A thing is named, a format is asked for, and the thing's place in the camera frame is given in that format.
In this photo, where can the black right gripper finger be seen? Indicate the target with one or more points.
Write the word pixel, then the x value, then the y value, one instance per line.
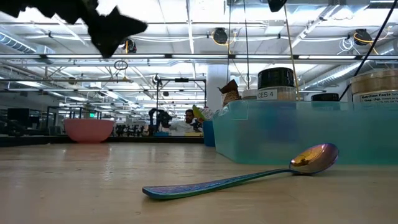
pixel 276 4

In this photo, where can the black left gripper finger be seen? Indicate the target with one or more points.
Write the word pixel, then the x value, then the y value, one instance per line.
pixel 112 31

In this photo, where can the brown snack pouch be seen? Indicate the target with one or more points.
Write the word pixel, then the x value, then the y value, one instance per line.
pixel 229 93

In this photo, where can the tan lid large jar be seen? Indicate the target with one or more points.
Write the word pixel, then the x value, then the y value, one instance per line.
pixel 376 85

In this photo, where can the pink plastic bowl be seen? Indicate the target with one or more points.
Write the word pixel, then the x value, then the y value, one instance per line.
pixel 88 130

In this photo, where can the black monitor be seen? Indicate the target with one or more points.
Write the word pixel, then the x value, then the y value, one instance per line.
pixel 18 116

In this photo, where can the person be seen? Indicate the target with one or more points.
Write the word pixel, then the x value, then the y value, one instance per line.
pixel 186 126

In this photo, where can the translucent green plastic tray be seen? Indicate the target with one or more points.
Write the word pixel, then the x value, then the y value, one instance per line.
pixel 280 133

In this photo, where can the blue plastic bin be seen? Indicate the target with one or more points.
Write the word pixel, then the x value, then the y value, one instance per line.
pixel 209 133

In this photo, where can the black aluminium rig frame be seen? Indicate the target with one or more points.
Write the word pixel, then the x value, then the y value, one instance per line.
pixel 140 139

